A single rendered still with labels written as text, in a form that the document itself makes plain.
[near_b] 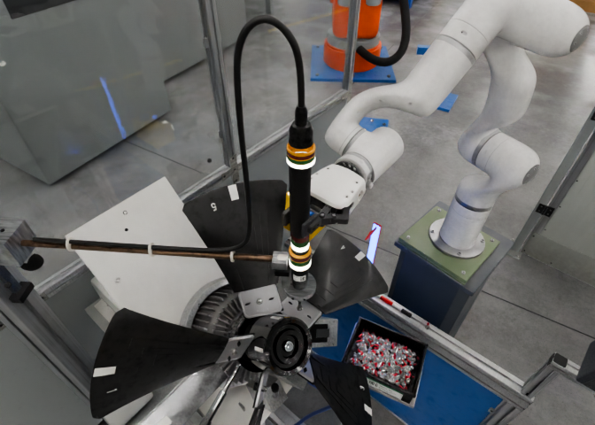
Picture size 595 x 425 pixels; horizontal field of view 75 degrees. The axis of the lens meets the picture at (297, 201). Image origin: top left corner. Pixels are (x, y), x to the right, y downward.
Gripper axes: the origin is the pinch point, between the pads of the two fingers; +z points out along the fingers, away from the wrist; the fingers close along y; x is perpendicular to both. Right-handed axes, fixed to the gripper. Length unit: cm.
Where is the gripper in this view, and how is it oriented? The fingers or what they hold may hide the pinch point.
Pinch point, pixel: (299, 220)
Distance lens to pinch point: 68.8
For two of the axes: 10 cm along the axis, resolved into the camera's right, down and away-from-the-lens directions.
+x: 0.1, -7.3, -6.8
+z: -6.3, 5.2, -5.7
